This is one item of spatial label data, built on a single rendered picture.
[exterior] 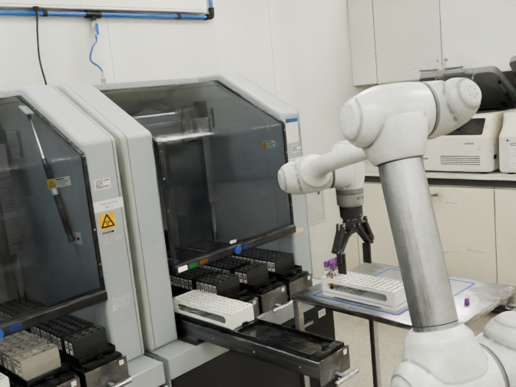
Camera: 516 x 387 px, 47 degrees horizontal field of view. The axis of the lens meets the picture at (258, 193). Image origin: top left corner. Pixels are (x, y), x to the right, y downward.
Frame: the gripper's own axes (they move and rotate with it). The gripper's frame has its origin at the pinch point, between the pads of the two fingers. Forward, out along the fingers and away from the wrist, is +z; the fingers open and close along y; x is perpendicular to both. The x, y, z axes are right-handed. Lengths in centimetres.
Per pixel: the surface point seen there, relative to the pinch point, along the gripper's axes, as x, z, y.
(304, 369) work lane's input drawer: -14.5, 15.4, -43.3
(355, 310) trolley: -7.6, 10.8, -10.8
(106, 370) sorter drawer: 30, 14, -79
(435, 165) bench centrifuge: 80, -1, 190
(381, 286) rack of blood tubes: -10.9, 5.1, -1.2
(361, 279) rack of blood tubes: -1.6, 4.9, 0.7
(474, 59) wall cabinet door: 66, -66, 219
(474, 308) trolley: -36.6, 10.8, 9.5
